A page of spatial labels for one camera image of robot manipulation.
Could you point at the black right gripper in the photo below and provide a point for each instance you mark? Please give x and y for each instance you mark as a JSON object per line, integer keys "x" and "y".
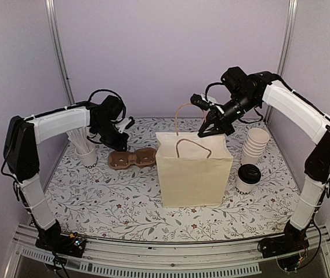
{"x": 220, "y": 123}

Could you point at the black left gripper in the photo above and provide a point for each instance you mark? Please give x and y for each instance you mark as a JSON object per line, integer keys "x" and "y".
{"x": 118, "y": 146}

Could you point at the brown cardboard cup carrier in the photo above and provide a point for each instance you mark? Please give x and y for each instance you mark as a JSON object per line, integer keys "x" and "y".
{"x": 144, "y": 157}

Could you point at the cream paper bag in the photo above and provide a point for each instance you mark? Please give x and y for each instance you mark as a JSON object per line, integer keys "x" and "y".
{"x": 192, "y": 171}

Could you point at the black plastic cup lid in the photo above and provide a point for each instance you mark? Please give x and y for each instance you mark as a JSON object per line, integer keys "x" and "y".
{"x": 249, "y": 174}

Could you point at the white paper coffee cup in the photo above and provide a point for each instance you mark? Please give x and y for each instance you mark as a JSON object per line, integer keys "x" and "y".
{"x": 244, "y": 188}

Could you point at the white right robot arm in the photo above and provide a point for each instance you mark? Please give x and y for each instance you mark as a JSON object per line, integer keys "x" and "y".
{"x": 249, "y": 91}

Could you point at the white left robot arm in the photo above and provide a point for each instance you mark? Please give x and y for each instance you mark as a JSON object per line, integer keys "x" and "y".
{"x": 106, "y": 122}

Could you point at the cup of white straws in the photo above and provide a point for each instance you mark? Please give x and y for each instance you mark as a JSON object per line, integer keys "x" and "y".
{"x": 84, "y": 149}

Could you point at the stack of white paper cups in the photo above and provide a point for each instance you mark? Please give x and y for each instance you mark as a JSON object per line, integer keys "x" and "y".
{"x": 254, "y": 145}

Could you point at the floral patterned table mat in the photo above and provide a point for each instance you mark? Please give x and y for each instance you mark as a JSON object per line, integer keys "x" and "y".
{"x": 127, "y": 204}

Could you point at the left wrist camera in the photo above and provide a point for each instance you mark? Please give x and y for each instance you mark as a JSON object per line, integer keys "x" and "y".
{"x": 125, "y": 124}

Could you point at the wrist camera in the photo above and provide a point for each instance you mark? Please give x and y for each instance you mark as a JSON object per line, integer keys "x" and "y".
{"x": 125, "y": 124}
{"x": 202, "y": 102}

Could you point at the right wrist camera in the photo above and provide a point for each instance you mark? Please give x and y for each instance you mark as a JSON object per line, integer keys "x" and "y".
{"x": 202, "y": 102}

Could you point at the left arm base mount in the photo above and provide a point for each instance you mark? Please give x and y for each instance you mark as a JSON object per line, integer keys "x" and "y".
{"x": 61, "y": 243}

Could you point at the metal front rail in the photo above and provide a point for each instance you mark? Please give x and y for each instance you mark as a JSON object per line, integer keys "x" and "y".
{"x": 123, "y": 258}

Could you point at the right aluminium frame post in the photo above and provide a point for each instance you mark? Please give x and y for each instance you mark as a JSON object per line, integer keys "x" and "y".
{"x": 288, "y": 34}

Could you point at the aluminium frame post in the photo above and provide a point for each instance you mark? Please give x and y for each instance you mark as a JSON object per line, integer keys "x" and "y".
{"x": 288, "y": 34}
{"x": 54, "y": 31}

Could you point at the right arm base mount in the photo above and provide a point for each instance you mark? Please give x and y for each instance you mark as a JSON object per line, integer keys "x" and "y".
{"x": 291, "y": 241}

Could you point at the left aluminium frame post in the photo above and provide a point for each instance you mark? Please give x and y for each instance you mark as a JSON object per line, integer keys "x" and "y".
{"x": 54, "y": 31}

